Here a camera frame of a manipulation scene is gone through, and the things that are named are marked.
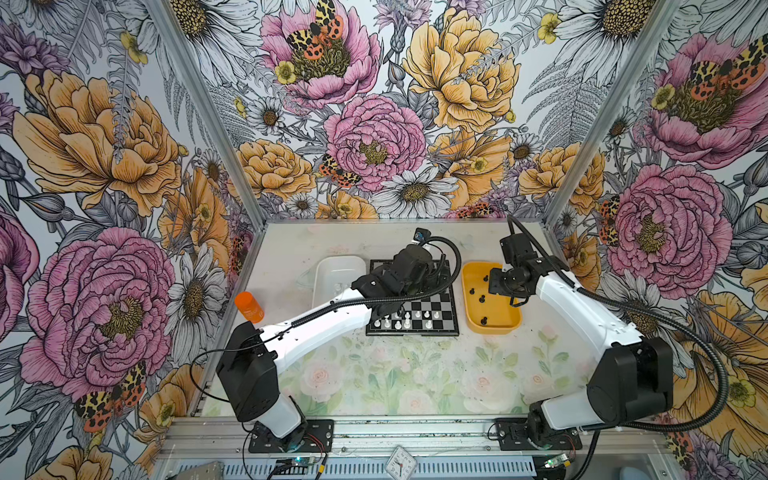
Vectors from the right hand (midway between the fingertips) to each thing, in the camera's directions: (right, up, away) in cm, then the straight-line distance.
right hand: (499, 294), depth 86 cm
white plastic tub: (-50, +4, +17) cm, 53 cm away
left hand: (-21, +7, -7) cm, 23 cm away
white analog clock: (-28, -36, -17) cm, 49 cm away
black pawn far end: (-4, -2, +15) cm, 16 cm away
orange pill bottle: (-72, -4, +2) cm, 72 cm away
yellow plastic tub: (0, -8, +11) cm, 14 cm away
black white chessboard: (-17, -8, +8) cm, 21 cm away
